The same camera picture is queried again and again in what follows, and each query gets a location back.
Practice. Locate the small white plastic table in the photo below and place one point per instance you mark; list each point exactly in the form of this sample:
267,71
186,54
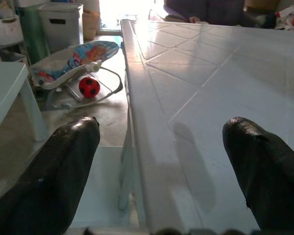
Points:
7,93

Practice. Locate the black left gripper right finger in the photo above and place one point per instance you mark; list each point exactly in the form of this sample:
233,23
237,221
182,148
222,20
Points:
267,176

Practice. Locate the woven tan basket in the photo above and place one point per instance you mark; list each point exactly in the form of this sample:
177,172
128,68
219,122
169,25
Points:
90,25

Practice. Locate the large white plastic table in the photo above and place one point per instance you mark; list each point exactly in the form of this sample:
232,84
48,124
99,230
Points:
186,110

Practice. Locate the grey lidded storage bin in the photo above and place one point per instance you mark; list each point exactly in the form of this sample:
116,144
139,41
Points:
61,27

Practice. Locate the colourful baby bouncer seat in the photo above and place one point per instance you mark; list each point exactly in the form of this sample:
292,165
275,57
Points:
73,66

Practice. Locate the red and black ball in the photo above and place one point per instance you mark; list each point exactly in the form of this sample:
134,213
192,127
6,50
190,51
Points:
89,87

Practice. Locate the pile of colourful clothes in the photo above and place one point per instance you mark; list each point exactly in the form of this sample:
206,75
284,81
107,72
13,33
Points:
287,18

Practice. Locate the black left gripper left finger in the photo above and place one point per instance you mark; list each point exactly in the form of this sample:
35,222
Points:
46,178

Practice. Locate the dark sofa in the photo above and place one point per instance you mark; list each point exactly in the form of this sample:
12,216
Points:
205,11

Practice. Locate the green rolled mat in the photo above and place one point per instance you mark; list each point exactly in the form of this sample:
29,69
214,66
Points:
35,36

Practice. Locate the white storage basket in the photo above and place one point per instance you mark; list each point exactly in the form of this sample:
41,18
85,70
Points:
6,29

